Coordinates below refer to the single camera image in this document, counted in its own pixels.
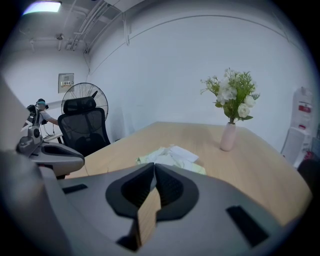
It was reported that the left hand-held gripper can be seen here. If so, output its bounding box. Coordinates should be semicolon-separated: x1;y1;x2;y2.
16;104;86;176

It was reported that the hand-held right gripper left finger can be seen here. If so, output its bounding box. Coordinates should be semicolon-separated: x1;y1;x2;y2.
59;162;157;252

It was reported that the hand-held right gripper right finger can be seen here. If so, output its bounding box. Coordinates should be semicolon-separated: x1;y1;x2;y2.
139;163;286;256

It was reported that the green tissue pack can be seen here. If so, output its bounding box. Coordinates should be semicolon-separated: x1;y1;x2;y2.
135;146;207;176

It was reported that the black mesh office chair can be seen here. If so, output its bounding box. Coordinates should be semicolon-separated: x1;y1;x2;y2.
57;96;111;157

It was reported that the wooden table with white legs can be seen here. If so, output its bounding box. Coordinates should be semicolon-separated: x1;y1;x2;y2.
66;121;313;247

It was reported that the black standing fan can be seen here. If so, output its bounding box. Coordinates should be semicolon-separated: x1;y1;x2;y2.
61;82;109;126

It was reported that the pink vase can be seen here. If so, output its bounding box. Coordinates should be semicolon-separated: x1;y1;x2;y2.
219;121;237;152

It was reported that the white water dispenser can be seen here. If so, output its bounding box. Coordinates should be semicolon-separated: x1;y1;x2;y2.
279;126;313;168

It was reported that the white flower bouquet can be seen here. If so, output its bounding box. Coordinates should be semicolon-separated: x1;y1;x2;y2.
199;67;261;125

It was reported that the ceiling light panel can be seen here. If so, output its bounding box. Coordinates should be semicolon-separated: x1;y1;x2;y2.
22;1;62;16

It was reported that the grey wall electrical box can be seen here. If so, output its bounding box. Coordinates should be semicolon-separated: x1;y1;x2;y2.
57;72;75;94

